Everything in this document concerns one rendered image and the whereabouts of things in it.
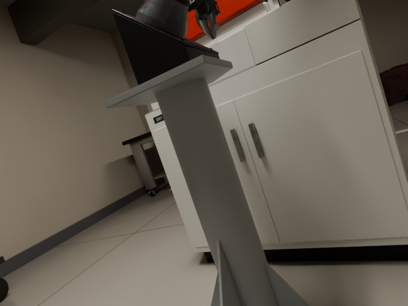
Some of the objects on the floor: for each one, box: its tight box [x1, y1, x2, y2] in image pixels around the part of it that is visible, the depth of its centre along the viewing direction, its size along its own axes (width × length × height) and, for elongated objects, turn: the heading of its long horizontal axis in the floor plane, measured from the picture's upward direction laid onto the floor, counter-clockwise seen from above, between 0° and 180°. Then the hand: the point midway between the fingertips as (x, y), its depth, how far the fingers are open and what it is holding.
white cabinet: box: [145, 19, 408, 262], centre depth 140 cm, size 64×96×82 cm, turn 133°
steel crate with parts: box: [379, 63, 408, 107], centre depth 504 cm, size 87×104×61 cm
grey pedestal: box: [104, 55, 310, 306], centre depth 79 cm, size 51×44×82 cm
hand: (212, 36), depth 115 cm, fingers closed
